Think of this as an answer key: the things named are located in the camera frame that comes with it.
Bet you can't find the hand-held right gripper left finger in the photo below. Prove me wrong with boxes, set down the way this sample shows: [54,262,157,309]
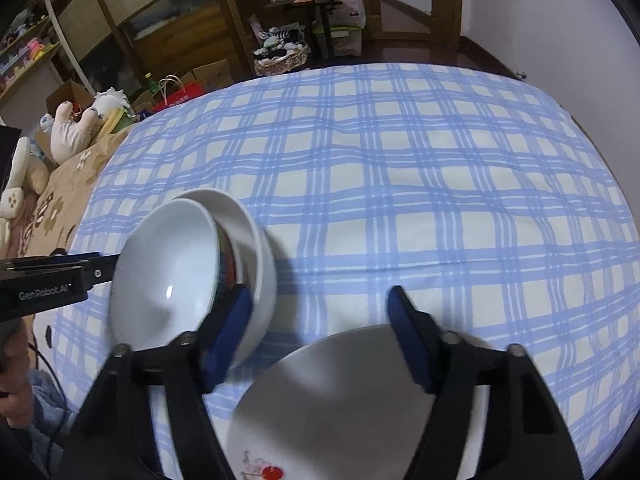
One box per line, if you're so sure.
[60,284,254,480]

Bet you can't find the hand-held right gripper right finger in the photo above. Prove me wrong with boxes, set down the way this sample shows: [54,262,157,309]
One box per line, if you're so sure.
[389,286,583,480]

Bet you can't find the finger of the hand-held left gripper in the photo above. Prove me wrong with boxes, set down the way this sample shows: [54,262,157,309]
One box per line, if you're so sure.
[0,252,122,292]

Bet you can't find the plain white bowl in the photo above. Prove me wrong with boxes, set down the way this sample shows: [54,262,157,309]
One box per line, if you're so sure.
[175,187,279,367]

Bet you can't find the white cherry plate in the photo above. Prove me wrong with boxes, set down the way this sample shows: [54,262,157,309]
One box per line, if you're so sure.
[227,325,492,480]

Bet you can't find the person's left hand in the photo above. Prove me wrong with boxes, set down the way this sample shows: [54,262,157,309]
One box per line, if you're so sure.
[0,327,35,422]

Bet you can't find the brown floral blanket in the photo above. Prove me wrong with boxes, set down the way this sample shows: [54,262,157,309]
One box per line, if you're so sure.
[10,124,137,263]

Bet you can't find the blue grey pants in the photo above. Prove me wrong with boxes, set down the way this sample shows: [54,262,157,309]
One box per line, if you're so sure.
[15,367,81,461]

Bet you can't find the white stuffed bear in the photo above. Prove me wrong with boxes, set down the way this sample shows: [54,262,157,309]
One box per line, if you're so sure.
[0,136,52,220]

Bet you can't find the cream stuffed toy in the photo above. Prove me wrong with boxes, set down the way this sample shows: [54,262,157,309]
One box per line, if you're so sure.
[49,101,109,165]

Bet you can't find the blue plaid blanket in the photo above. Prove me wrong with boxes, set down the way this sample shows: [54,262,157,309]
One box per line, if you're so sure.
[52,62,640,480]

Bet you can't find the white fluffy stuffed toy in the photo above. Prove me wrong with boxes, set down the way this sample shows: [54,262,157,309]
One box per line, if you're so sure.
[92,87,135,118]

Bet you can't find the brown cardboard box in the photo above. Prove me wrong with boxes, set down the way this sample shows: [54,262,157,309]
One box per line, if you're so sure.
[46,80,95,117]

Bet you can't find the red gift bag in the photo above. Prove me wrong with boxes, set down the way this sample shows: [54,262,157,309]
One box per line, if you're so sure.
[151,75,207,114]

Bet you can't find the flat cardboard box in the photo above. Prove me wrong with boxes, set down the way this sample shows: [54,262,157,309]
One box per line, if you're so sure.
[192,59,234,94]

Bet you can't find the wooden cabinet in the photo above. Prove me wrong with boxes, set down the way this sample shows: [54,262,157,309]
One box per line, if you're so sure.
[0,0,281,126]

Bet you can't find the wicker basket with toys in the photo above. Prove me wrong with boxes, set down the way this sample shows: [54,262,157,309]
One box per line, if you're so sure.
[253,26,312,78]

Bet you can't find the clear plastic storage box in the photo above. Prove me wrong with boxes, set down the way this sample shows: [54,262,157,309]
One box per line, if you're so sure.
[314,0,367,59]

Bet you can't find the small black table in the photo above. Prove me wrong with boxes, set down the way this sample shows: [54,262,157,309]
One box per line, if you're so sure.
[264,0,347,62]

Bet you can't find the black cable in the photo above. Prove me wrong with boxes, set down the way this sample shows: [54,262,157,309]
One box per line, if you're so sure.
[27,337,72,463]

